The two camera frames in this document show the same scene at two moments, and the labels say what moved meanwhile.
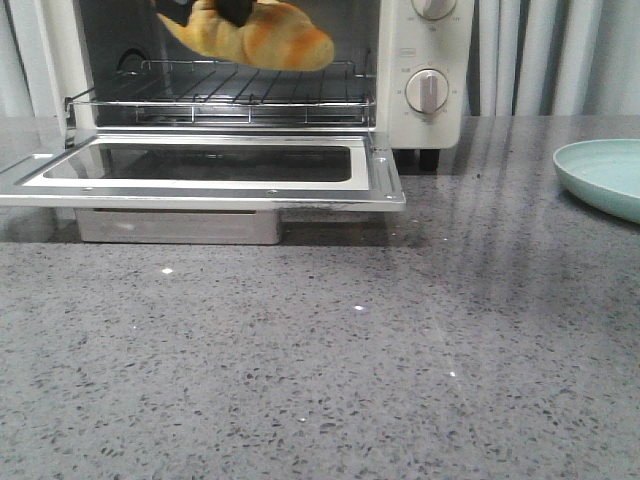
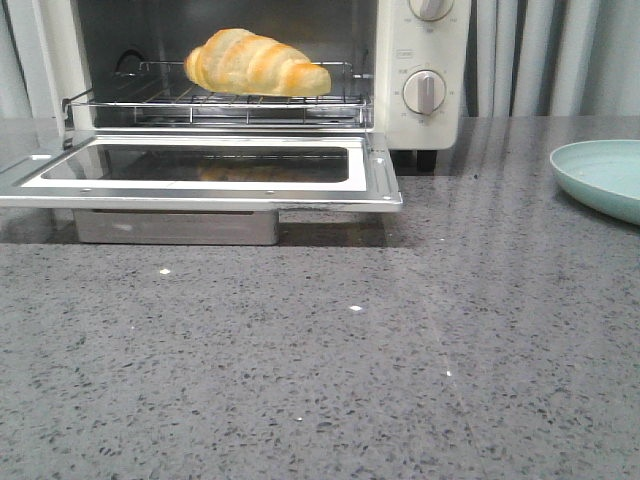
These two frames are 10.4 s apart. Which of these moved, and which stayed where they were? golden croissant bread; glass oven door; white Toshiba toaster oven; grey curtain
Moved: golden croissant bread
Stayed: white Toshiba toaster oven; glass oven door; grey curtain
